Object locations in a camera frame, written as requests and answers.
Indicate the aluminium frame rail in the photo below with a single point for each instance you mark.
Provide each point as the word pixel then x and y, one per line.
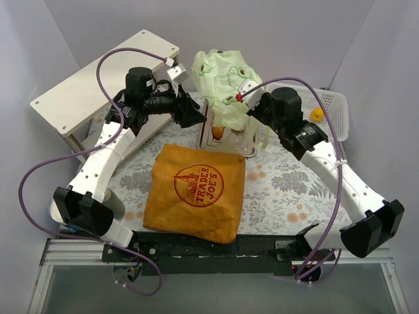
pixel 68 252

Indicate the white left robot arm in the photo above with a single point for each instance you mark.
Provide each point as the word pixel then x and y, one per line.
pixel 86 203

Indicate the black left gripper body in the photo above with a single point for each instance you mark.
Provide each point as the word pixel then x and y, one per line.
pixel 180 108

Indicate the stainless steel tray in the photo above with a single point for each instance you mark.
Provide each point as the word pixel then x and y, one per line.
pixel 233 142

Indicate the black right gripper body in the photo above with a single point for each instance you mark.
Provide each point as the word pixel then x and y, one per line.
pixel 255 111

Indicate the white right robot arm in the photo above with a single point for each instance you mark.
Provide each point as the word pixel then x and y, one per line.
pixel 375 220

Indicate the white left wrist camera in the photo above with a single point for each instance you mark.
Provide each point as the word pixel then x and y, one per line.
pixel 177 73

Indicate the floral patterned table mat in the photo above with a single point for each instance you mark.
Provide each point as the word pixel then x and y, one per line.
pixel 281 196

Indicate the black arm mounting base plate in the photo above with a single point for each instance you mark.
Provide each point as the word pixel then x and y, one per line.
pixel 173 254

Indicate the mustard yellow tote bag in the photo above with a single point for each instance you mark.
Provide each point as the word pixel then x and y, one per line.
pixel 196 193

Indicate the yellow toy lemon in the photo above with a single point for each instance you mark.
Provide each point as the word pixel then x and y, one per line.
pixel 317 115

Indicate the light green plastic grocery bag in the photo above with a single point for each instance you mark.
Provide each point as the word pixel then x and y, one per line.
pixel 217 75

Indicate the long orange toy bread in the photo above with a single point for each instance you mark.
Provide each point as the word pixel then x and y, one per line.
pixel 217 132

